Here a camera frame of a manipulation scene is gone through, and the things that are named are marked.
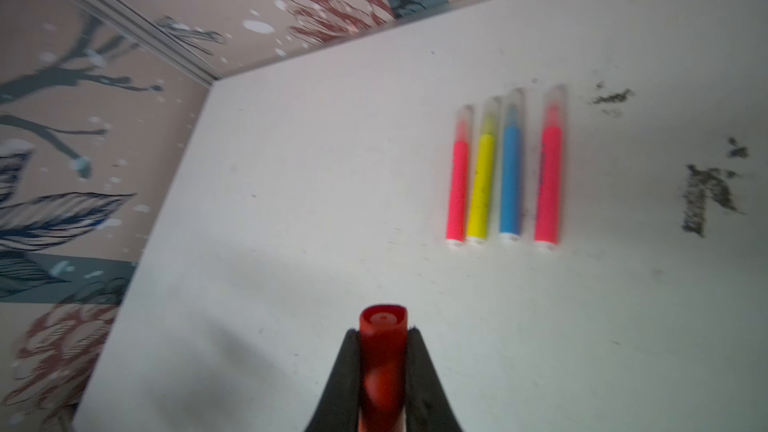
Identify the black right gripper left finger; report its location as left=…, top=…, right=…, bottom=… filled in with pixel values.
left=305, top=329, right=362, bottom=432

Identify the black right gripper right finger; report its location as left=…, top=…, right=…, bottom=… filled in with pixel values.
left=405, top=328, right=462, bottom=432

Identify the red pen cap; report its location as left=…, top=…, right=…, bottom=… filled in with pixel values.
left=359, top=304, right=408, bottom=431

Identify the pink highlighter pen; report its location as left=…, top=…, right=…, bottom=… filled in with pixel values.
left=445, top=106, right=474, bottom=247

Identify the yellow highlighter pen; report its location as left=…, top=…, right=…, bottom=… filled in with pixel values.
left=467, top=96, right=501, bottom=245

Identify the blue highlighter pen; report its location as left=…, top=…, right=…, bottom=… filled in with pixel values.
left=499, top=88, right=525, bottom=243

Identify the pink-red highlighter pen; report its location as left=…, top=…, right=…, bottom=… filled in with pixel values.
left=534, top=85, right=567, bottom=250

